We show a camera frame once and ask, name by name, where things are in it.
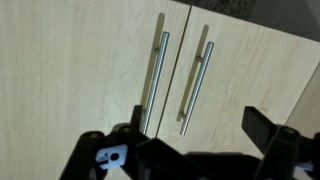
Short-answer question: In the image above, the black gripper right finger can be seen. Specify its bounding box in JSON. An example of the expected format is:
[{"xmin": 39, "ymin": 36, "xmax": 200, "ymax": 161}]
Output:
[{"xmin": 241, "ymin": 106, "xmax": 320, "ymax": 180}]

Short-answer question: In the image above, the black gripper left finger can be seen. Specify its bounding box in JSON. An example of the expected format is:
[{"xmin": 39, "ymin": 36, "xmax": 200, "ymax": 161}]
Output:
[{"xmin": 59, "ymin": 105, "xmax": 157, "ymax": 180}]

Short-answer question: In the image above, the cabinet door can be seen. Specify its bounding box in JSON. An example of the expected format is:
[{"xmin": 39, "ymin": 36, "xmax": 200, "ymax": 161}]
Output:
[
  {"xmin": 0, "ymin": 0, "xmax": 190, "ymax": 180},
  {"xmin": 157, "ymin": 7, "xmax": 320, "ymax": 157}
]

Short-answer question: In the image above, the door metal handle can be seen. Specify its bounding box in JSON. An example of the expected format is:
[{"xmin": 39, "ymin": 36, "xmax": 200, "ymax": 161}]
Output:
[
  {"xmin": 180, "ymin": 42, "xmax": 214, "ymax": 136},
  {"xmin": 142, "ymin": 31, "xmax": 170, "ymax": 134}
]

